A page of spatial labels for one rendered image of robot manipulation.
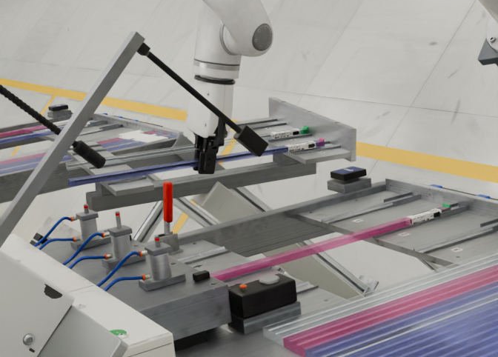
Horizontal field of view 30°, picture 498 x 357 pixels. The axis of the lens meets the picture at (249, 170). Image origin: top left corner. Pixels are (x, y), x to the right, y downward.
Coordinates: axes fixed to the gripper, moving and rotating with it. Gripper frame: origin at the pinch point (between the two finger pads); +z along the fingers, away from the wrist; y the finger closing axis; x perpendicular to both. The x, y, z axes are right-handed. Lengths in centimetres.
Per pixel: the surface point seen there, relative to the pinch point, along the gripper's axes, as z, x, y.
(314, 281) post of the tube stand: 27.7, 33.0, -7.8
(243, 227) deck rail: 4.8, -3.4, 24.5
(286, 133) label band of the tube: -3.7, 22.4, -10.2
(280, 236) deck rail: 6.6, 3.9, 24.2
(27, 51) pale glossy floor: 41, 86, -479
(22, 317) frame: -8, -54, 85
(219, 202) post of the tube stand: 10.2, 8.1, -7.9
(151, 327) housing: -1, -38, 73
